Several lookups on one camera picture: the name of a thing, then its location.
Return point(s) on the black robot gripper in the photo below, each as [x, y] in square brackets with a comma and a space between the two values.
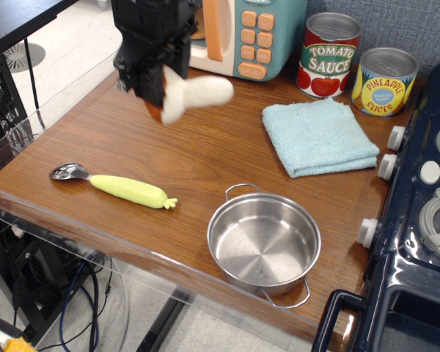
[154, 33]

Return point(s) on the plush mushroom toy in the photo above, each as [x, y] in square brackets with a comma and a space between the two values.
[191, 93]

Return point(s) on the teal toy microwave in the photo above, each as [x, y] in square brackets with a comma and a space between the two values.
[246, 39]

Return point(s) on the white stove knob top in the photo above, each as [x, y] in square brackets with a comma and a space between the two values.
[396, 137]

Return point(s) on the white stove knob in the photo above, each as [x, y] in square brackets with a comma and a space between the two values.
[366, 232]
[396, 137]
[387, 166]

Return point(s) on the dark blue toy stove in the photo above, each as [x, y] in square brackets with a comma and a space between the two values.
[399, 309]

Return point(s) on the black desk at left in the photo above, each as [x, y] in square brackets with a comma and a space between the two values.
[18, 20]

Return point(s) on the light blue folded cloth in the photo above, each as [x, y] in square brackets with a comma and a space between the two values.
[318, 138]

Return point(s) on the tomato sauce can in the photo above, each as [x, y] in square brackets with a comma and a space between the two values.
[329, 47]

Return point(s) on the clear acrylic table guard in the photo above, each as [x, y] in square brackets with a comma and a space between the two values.
[194, 161]

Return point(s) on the silver metal pot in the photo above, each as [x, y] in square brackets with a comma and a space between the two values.
[265, 244]

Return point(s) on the pineapple slices can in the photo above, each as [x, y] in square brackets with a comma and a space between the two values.
[384, 81]

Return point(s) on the white stove knob middle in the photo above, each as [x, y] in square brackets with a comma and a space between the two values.
[387, 166]

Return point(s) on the white stove knob bottom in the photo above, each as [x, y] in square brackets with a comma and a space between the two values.
[366, 232]

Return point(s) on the yellow fuzzy object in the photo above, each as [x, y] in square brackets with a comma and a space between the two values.
[17, 345]

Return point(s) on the spoon with green handle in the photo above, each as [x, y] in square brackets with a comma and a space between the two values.
[125, 188]

